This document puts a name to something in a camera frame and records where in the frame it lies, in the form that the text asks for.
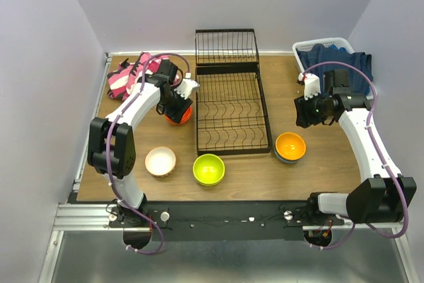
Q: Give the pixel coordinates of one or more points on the orange bowl top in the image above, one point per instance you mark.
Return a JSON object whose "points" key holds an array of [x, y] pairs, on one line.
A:
{"points": [[186, 117]]}

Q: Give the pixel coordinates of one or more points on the lime green bowl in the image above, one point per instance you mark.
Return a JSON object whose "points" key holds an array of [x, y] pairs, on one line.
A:
{"points": [[208, 170]]}

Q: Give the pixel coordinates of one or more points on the white pink bowl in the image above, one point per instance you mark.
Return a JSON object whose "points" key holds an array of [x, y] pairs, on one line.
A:
{"points": [[160, 161]]}

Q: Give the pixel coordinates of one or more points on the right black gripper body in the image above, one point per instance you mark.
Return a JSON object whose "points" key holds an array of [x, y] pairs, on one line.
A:
{"points": [[309, 107]]}

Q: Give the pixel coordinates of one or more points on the pink camouflage cloth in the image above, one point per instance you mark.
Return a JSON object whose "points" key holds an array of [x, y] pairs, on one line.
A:
{"points": [[123, 79]]}

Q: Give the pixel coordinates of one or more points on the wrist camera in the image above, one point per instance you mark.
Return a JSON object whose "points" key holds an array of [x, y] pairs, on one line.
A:
{"points": [[311, 83], [186, 88]]}

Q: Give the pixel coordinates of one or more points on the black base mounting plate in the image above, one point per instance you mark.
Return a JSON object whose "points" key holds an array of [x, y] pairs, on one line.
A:
{"points": [[176, 221]]}

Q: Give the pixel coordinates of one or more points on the white plastic basket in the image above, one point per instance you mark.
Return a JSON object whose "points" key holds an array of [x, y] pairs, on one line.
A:
{"points": [[319, 71]]}

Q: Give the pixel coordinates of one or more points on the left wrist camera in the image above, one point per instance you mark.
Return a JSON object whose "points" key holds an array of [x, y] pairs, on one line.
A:
{"points": [[186, 88]]}

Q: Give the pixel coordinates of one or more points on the dark blue jeans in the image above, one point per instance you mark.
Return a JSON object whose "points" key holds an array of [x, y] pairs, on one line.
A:
{"points": [[360, 60]]}

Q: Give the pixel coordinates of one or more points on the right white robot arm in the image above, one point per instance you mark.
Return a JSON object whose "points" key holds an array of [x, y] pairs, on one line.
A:
{"points": [[384, 193]]}

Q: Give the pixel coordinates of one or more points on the black wire dish rack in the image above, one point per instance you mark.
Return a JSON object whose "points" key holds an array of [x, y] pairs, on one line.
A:
{"points": [[231, 111]]}

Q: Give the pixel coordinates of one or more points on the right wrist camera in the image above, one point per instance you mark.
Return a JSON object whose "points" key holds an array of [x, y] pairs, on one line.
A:
{"points": [[311, 83]]}

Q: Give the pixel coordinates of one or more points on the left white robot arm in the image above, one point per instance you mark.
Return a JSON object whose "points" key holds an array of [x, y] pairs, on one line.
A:
{"points": [[111, 147]]}

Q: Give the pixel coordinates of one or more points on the blue bowl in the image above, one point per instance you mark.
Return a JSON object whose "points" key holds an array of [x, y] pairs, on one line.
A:
{"points": [[285, 160]]}

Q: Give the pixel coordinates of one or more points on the yellow orange bowl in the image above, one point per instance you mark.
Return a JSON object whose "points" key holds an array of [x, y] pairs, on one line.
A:
{"points": [[290, 146]]}

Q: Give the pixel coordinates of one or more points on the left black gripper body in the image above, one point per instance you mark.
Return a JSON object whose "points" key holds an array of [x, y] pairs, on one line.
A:
{"points": [[171, 106]]}

